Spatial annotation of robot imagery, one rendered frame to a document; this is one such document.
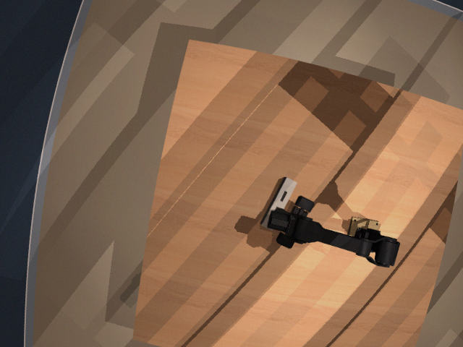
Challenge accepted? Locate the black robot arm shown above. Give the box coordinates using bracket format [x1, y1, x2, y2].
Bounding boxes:
[267, 207, 400, 267]

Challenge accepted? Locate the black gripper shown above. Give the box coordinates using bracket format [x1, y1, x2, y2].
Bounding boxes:
[276, 195, 315, 249]

